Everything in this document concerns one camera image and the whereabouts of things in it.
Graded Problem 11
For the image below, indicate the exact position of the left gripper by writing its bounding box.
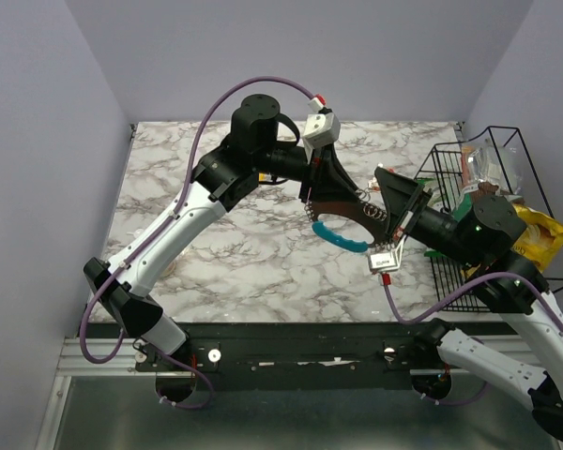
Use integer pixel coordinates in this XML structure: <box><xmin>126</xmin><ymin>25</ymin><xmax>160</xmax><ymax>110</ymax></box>
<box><xmin>253</xmin><ymin>139</ymin><xmax>359</xmax><ymax>203</ymax></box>

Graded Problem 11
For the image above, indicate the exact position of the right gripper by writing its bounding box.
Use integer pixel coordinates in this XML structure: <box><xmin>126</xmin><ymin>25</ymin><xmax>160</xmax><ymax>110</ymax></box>
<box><xmin>373</xmin><ymin>165</ymin><xmax>482</xmax><ymax>268</ymax></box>

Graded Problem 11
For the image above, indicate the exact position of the grey curved keyring holder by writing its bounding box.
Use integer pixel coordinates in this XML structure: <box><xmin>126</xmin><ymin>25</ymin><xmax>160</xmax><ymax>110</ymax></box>
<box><xmin>305</xmin><ymin>198</ymin><xmax>389</xmax><ymax>250</ymax></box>

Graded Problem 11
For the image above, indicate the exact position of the blue key tag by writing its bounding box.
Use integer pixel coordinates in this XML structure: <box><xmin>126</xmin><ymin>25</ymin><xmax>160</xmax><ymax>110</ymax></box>
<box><xmin>312</xmin><ymin>220</ymin><xmax>369</xmax><ymax>253</ymax></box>

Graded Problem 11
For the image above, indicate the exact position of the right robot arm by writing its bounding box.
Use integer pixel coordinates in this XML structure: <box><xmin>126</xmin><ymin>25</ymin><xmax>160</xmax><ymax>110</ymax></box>
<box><xmin>374</xmin><ymin>168</ymin><xmax>563</xmax><ymax>442</ymax></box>

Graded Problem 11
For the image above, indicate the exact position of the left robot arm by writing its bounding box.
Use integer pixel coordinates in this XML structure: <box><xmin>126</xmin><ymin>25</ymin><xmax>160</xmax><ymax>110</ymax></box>
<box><xmin>84</xmin><ymin>94</ymin><xmax>363</xmax><ymax>370</ymax></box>

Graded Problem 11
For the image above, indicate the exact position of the green snack packet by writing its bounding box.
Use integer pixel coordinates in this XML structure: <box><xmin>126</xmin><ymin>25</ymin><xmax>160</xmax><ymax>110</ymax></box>
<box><xmin>410</xmin><ymin>178</ymin><xmax>467</xmax><ymax>263</ymax></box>

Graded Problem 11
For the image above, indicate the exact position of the clear snack packet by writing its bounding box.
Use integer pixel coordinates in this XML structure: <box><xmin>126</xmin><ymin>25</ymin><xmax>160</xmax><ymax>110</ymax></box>
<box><xmin>461</xmin><ymin>139</ymin><xmax>521</xmax><ymax>193</ymax></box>

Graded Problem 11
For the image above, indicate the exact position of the yellow chips bag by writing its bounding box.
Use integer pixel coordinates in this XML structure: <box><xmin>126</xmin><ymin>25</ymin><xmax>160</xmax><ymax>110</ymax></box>
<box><xmin>512</xmin><ymin>202</ymin><xmax>563</xmax><ymax>273</ymax></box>

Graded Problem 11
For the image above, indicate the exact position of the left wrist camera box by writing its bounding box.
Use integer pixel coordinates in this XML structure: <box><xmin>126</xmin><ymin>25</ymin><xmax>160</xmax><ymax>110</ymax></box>
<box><xmin>302</xmin><ymin>112</ymin><xmax>341</xmax><ymax>162</ymax></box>

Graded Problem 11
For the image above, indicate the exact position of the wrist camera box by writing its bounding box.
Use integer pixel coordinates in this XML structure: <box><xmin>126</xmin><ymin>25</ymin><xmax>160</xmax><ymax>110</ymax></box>
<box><xmin>367</xmin><ymin>236</ymin><xmax>406</xmax><ymax>274</ymax></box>
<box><xmin>302</xmin><ymin>112</ymin><xmax>341</xmax><ymax>162</ymax></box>

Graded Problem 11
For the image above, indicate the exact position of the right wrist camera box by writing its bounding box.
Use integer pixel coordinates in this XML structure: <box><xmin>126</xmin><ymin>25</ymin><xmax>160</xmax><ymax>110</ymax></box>
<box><xmin>367</xmin><ymin>236</ymin><xmax>406</xmax><ymax>274</ymax></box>

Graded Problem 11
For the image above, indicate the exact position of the black wire basket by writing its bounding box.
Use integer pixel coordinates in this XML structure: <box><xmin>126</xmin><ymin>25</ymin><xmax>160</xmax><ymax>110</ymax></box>
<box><xmin>416</xmin><ymin>126</ymin><xmax>563</xmax><ymax>298</ymax></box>

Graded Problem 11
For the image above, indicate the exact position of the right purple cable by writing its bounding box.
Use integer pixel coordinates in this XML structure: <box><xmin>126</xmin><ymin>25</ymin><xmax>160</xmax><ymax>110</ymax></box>
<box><xmin>379</xmin><ymin>271</ymin><xmax>563</xmax><ymax>407</ymax></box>

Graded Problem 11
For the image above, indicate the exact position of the purple cable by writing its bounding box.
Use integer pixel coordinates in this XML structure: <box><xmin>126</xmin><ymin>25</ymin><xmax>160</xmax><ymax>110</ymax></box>
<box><xmin>78</xmin><ymin>76</ymin><xmax>325</xmax><ymax>410</ymax></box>
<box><xmin>379</xmin><ymin>271</ymin><xmax>563</xmax><ymax>407</ymax></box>

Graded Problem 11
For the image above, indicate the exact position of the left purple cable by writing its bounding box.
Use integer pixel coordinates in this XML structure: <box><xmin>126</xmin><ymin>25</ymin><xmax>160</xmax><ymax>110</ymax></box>
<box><xmin>78</xmin><ymin>76</ymin><xmax>325</xmax><ymax>410</ymax></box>

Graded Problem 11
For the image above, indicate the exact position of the black mounting rail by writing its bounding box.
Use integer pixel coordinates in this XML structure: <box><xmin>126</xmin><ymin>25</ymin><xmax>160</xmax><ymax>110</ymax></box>
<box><xmin>77</xmin><ymin>318</ymin><xmax>494</xmax><ymax>391</ymax></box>

